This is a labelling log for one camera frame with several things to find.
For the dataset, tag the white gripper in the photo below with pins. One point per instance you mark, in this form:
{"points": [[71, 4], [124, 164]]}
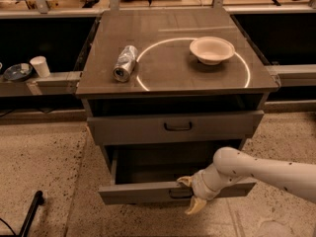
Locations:
{"points": [[199, 186]]}

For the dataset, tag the grey drawer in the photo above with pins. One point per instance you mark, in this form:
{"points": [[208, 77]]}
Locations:
{"points": [[148, 129], [143, 173]]}

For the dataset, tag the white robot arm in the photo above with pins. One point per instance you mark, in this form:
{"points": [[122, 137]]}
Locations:
{"points": [[230, 166]]}

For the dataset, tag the grey top drawer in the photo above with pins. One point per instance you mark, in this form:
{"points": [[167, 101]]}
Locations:
{"points": [[148, 129]]}

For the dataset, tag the grey drawer cabinet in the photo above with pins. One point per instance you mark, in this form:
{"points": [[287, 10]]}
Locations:
{"points": [[167, 78]]}

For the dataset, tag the white bowl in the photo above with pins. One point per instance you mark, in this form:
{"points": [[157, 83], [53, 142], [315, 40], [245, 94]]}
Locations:
{"points": [[212, 50]]}

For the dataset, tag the crushed silver can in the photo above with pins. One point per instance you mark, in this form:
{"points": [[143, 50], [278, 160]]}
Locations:
{"points": [[125, 63]]}

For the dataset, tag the black floor stand leg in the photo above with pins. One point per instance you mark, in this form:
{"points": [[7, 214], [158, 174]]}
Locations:
{"points": [[36, 202]]}

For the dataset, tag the white paper cup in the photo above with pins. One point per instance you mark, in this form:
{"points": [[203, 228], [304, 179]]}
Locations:
{"points": [[40, 65]]}

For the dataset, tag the dark round plate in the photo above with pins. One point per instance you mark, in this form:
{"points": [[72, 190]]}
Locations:
{"points": [[18, 72]]}

